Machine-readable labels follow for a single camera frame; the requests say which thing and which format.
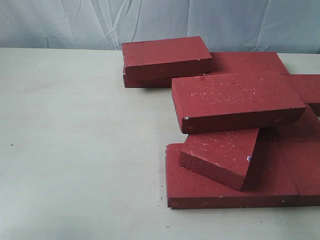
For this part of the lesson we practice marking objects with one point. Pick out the red brick large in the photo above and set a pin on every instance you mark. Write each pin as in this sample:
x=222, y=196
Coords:
x=236, y=101

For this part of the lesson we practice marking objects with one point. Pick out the red brick front base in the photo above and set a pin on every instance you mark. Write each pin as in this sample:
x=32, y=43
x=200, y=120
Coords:
x=268, y=183

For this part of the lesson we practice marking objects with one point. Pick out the red brick back right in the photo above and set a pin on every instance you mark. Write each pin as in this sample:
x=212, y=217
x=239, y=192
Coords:
x=245, y=62

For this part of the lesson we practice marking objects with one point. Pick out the red brick far right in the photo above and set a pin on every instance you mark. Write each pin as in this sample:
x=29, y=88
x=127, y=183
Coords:
x=307, y=87

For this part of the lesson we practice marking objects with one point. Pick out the red brick under back top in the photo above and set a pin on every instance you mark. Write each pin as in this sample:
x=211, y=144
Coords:
x=145, y=82

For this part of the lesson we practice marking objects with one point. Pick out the red brick base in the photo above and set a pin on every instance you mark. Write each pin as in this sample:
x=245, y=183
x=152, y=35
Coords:
x=268, y=183
x=306, y=129

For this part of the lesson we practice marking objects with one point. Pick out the white wrinkled backdrop cloth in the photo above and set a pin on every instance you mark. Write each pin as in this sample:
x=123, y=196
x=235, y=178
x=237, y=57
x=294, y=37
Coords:
x=283, y=26

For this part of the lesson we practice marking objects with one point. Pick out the red brick front right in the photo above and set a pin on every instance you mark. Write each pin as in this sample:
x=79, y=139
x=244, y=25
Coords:
x=302, y=160

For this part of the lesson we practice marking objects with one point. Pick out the red brick middle right base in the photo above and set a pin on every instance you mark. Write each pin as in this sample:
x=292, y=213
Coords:
x=306, y=129

